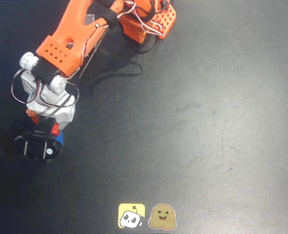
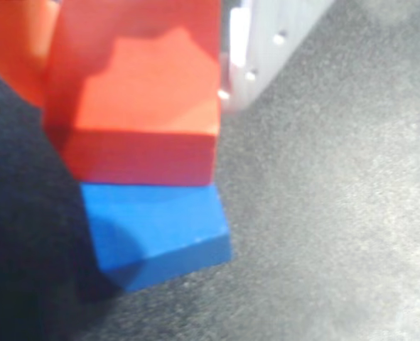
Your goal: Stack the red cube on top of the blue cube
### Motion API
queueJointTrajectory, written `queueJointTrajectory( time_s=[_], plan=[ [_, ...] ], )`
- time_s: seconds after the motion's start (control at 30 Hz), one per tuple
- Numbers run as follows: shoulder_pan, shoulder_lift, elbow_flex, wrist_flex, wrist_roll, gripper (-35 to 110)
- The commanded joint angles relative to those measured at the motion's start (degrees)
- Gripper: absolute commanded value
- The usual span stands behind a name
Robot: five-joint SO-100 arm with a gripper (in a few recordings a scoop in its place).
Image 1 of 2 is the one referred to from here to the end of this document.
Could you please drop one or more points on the smiling hugging face sticker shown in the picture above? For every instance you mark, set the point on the smiling hugging face sticker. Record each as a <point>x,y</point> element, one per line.
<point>162,217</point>

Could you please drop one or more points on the black table mat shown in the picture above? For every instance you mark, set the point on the black table mat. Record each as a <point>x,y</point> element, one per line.
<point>207,122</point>

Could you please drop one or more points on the red cube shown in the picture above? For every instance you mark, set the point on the red cube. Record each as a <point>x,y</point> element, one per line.
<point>56,129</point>

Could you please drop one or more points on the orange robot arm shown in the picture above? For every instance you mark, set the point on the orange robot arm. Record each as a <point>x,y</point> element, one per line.
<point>70,24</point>

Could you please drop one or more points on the yellow robot face sticker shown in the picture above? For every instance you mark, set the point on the yellow robot face sticker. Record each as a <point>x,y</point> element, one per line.
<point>131,215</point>

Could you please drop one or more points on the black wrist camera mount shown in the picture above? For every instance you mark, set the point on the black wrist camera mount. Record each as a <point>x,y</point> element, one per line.
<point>35,146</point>

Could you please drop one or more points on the blue cube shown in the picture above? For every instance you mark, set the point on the blue cube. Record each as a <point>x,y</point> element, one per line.
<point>60,140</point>

